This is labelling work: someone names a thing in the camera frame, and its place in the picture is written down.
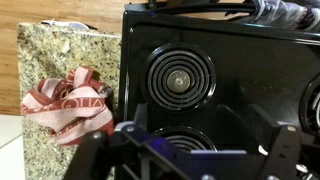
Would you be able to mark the red white striped cloth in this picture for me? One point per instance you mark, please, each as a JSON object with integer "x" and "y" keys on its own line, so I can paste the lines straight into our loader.
{"x": 70, "y": 107}

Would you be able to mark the far right coil burner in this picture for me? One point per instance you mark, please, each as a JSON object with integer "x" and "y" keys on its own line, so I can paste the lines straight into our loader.
{"x": 309, "y": 108}

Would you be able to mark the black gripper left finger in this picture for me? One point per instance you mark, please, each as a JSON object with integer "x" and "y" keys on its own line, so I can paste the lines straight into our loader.
{"x": 131, "y": 148}

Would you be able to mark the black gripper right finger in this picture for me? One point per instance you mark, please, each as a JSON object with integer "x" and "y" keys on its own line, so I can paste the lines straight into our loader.
{"x": 266, "y": 142}

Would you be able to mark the black electric stove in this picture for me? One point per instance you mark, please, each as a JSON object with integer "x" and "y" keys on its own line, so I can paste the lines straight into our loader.
{"x": 253, "y": 64}

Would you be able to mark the grey towel on oven handle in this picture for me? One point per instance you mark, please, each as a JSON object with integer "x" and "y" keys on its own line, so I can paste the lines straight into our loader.
{"x": 285, "y": 14}

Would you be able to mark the coil burner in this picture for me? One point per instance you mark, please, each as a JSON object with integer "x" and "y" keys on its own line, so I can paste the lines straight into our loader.
{"x": 309, "y": 108}
{"x": 186, "y": 138}
{"x": 179, "y": 76}

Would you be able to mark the near left coil burner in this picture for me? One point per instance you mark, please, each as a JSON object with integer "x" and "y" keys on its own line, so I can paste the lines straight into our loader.
{"x": 186, "y": 138}

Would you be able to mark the near right coil burner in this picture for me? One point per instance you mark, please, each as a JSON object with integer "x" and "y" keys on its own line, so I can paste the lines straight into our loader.
{"x": 179, "y": 76}

